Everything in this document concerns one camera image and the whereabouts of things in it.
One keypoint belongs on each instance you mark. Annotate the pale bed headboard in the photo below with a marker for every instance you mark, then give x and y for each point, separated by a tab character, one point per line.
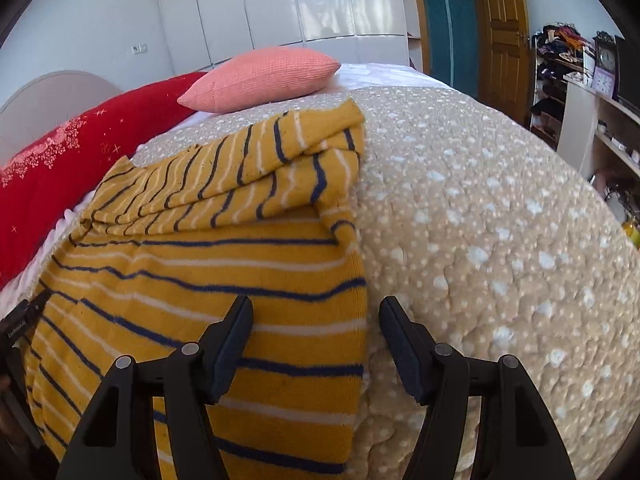
50	92

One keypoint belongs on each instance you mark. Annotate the white glossy wardrobe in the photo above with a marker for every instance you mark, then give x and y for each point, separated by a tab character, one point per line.
280	5

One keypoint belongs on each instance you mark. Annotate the yellow striped sweater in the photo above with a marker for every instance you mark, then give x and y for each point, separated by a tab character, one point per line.
200	270

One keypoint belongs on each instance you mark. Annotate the purple desk clock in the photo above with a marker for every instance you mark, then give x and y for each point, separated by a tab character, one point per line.
603	82

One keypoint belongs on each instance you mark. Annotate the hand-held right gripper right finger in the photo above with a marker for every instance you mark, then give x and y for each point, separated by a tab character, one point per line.
406	355

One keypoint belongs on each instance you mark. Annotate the black monitor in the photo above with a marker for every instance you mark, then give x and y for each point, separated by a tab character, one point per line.
629	72

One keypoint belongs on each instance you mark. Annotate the pink pillow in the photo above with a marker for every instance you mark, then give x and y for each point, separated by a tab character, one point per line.
265	77

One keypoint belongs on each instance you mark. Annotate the teal door panel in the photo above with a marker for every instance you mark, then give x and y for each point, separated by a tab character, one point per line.
450	20

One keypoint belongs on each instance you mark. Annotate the brown wooden door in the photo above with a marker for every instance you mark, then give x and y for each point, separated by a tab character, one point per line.
502	35

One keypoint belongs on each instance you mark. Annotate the white wall socket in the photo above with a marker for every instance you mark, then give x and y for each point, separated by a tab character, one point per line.
139	49

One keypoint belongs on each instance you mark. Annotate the yellow green object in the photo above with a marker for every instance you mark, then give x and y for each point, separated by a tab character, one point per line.
632	234

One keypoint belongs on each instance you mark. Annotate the beige dotted blanket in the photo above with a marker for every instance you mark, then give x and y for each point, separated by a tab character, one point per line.
475	235

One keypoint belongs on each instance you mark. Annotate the ornate dark table clock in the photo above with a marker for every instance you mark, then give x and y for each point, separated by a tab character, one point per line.
606	55

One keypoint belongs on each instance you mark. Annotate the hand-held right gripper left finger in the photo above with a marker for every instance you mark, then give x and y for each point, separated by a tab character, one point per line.
229	355

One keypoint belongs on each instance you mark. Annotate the red embroidered quilt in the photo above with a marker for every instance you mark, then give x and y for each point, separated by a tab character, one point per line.
75	160

